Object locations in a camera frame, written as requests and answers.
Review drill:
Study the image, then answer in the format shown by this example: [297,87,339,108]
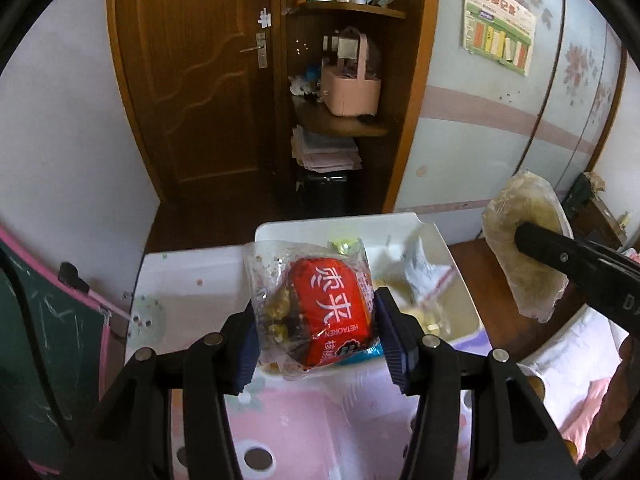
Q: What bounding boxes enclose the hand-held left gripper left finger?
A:
[60,300,261,480]

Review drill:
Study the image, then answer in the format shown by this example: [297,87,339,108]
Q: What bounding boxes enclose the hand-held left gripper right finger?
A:
[372,287,581,480]

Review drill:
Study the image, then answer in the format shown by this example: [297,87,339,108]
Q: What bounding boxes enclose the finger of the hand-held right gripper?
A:
[515,223,640,281]

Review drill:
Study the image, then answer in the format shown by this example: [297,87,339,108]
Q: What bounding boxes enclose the clear packet of yellow crisps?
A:
[481,170,571,323]

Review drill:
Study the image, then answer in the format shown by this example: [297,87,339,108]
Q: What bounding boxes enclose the clear packet with red label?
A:
[243,240,381,381]

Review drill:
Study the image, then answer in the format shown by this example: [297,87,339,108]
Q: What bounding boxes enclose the white plastic bin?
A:
[255,212,482,366]

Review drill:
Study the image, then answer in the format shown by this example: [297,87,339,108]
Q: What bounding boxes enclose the person's right forearm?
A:
[617,337,640,441]

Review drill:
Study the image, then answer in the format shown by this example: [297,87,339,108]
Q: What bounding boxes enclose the light blue snack packet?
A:
[345,342,386,361]

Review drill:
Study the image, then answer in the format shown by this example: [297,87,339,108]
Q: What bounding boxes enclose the dark green cloth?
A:
[570,172,608,211]

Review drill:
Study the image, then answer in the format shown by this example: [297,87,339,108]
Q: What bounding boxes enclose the white and pink blanket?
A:
[520,305,640,466]

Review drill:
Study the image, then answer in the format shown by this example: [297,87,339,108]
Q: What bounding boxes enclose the clear packet with red stripe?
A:
[400,235,456,306]

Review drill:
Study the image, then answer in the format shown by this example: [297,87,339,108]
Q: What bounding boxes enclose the pink cartoon table mat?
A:
[125,245,491,480]

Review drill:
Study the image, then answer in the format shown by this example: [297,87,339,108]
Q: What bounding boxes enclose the floral sliding wardrobe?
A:
[395,0,640,241]

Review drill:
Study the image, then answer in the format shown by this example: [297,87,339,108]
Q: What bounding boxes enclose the black suitcase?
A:
[297,170,349,216]

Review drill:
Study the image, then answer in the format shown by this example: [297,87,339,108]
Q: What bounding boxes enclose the black clip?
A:
[57,261,91,293]

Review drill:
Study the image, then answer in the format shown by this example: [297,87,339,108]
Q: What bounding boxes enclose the stack of folded cloths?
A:
[291,125,363,172]

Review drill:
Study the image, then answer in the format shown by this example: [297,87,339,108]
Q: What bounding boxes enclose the wooden corner shelf unit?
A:
[272,0,443,216]

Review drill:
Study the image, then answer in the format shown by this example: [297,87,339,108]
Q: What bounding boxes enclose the small toys on shelf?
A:
[289,62,323,101]

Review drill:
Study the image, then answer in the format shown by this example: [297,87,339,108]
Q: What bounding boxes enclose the brown wooden door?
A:
[106,0,281,201]

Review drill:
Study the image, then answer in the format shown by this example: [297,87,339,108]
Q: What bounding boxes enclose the green chalkboard with pink frame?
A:
[0,227,126,461]

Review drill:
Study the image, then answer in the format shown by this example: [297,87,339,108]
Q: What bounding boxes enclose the wall poster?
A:
[461,0,538,77]

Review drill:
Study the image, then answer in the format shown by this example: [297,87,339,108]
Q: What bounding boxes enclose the pink basket with handle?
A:
[320,30,383,118]

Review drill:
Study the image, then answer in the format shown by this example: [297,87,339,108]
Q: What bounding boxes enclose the metal door handle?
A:
[240,31,268,69]

